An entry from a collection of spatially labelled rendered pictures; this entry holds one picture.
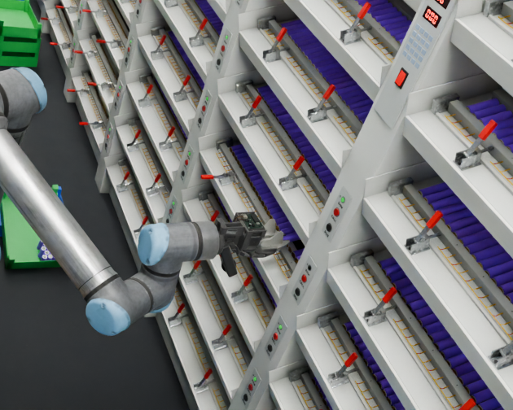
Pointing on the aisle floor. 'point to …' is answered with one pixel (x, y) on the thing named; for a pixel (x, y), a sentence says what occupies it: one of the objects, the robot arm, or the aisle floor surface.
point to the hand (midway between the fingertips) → (282, 241)
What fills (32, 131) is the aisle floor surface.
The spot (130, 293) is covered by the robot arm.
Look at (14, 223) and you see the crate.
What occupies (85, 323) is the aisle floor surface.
